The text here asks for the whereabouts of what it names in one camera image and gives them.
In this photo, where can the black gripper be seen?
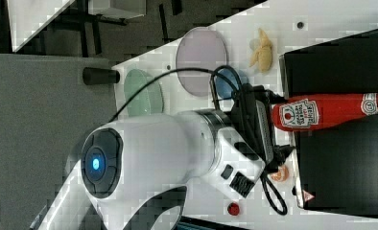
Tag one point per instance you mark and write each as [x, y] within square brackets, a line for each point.
[243, 117]

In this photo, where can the plush red ketchup bottle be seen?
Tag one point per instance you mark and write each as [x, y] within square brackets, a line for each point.
[320, 111]

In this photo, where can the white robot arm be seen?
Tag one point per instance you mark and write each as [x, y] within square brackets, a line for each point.
[134, 172]

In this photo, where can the black toaster oven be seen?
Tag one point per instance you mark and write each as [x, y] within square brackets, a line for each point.
[337, 166]

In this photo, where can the blue bowl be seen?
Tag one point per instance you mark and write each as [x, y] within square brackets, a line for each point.
[223, 89]

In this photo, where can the plush peeled banana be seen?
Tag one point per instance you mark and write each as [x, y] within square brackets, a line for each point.
[262, 55]

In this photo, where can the plush orange half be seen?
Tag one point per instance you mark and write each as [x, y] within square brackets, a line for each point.
[281, 175]

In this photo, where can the purple round plate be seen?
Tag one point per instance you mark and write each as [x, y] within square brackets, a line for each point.
[199, 48]

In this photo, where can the small red plush fruit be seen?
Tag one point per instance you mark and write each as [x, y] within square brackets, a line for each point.
[233, 209]

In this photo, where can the green dish rack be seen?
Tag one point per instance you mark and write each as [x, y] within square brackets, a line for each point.
[149, 100]

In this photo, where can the black cylinder post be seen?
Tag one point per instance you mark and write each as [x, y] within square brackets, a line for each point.
[95, 76]

